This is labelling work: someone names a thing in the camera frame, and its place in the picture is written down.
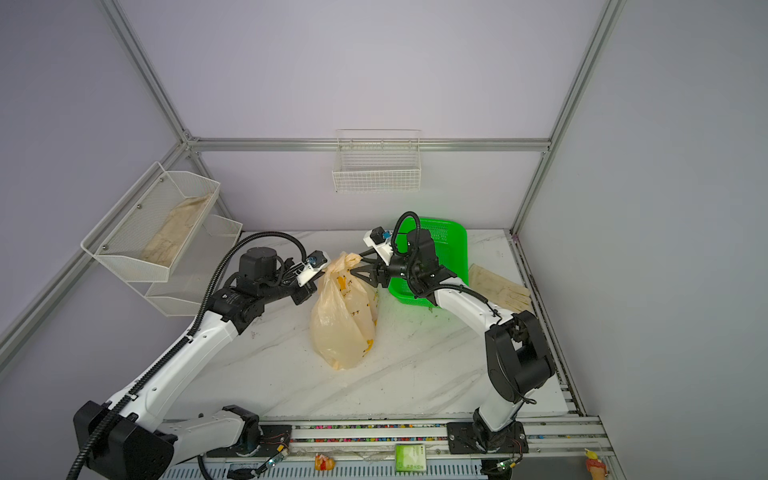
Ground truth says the white mesh shelf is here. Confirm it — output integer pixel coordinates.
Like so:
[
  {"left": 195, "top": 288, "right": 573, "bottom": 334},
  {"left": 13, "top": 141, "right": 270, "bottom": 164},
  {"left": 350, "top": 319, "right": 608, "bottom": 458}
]
[
  {"left": 129, "top": 214, "right": 242, "bottom": 317},
  {"left": 80, "top": 162, "right": 220, "bottom": 283}
]

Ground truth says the white lower mesh shelf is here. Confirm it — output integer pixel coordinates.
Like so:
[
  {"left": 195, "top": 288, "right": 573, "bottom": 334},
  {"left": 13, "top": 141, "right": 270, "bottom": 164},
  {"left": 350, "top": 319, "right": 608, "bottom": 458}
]
[{"left": 129, "top": 214, "right": 242, "bottom": 317}]

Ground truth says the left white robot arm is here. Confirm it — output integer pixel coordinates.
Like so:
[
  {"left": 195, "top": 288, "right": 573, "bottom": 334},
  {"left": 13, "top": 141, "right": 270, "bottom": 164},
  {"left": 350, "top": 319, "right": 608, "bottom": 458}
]
[{"left": 67, "top": 247, "right": 328, "bottom": 479}]

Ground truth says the small orange toy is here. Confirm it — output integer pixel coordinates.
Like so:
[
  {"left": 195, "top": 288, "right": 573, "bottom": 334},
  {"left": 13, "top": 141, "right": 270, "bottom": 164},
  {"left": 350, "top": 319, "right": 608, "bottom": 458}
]
[{"left": 314, "top": 454, "right": 336, "bottom": 471}]

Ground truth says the white upper mesh shelf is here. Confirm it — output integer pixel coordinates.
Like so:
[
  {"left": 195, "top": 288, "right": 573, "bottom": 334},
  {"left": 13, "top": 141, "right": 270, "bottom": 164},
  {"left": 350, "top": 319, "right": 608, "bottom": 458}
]
[{"left": 80, "top": 162, "right": 220, "bottom": 283}]

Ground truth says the translucent beige plastic bag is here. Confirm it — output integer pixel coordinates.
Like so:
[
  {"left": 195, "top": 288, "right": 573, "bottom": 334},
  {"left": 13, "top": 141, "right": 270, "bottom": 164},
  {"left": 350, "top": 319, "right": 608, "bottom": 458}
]
[{"left": 309, "top": 252, "right": 378, "bottom": 370}]

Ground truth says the green plastic basket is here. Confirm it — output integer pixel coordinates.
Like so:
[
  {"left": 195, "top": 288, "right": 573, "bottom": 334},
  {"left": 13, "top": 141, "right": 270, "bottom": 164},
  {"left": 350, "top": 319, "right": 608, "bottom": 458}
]
[{"left": 388, "top": 217, "right": 469, "bottom": 307}]

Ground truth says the white wire wall basket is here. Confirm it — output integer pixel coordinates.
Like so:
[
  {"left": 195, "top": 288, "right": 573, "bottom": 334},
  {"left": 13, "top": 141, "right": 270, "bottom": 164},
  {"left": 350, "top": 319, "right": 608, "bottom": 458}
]
[{"left": 332, "top": 128, "right": 422, "bottom": 194}]

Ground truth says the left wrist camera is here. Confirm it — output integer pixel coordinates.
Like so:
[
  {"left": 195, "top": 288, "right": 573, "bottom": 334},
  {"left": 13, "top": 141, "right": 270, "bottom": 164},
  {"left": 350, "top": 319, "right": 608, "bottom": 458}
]
[{"left": 296, "top": 250, "right": 329, "bottom": 287}]

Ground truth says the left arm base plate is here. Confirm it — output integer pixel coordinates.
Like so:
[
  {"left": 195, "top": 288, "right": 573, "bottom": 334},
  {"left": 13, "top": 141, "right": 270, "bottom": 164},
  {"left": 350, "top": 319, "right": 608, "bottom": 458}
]
[{"left": 238, "top": 424, "right": 293, "bottom": 458}]

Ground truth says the black corrugated cable left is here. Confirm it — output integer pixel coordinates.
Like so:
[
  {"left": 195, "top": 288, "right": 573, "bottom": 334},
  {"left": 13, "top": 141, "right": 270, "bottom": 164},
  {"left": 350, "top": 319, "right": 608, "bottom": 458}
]
[{"left": 65, "top": 231, "right": 308, "bottom": 480}]

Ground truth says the yellow red toy figure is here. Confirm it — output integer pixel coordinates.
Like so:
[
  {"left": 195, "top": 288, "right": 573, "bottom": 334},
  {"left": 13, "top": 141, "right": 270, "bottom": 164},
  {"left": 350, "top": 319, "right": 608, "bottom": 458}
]
[{"left": 585, "top": 449, "right": 608, "bottom": 480}]

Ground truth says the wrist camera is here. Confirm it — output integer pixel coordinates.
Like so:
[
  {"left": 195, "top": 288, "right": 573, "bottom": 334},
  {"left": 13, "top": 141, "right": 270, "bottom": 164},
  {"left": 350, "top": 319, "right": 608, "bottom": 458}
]
[
  {"left": 363, "top": 226, "right": 394, "bottom": 265},
  {"left": 296, "top": 250, "right": 329, "bottom": 287}
]

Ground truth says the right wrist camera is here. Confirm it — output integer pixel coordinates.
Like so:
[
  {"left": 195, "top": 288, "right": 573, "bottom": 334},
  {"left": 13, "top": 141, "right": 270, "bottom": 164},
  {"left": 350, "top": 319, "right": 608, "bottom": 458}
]
[{"left": 363, "top": 226, "right": 394, "bottom": 265}]

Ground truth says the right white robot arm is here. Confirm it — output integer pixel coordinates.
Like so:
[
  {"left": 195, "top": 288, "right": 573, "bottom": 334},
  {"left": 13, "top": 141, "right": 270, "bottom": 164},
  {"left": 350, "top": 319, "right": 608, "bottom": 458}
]
[{"left": 352, "top": 227, "right": 556, "bottom": 454}]

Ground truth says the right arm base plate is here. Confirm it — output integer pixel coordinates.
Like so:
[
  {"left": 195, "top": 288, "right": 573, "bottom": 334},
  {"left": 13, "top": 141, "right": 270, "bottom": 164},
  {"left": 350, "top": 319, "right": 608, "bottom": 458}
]
[{"left": 446, "top": 421, "right": 529, "bottom": 455}]

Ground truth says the green box on rail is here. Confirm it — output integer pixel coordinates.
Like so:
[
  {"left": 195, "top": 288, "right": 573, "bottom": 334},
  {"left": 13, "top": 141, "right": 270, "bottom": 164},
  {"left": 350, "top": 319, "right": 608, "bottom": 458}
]
[{"left": 395, "top": 444, "right": 427, "bottom": 473}]

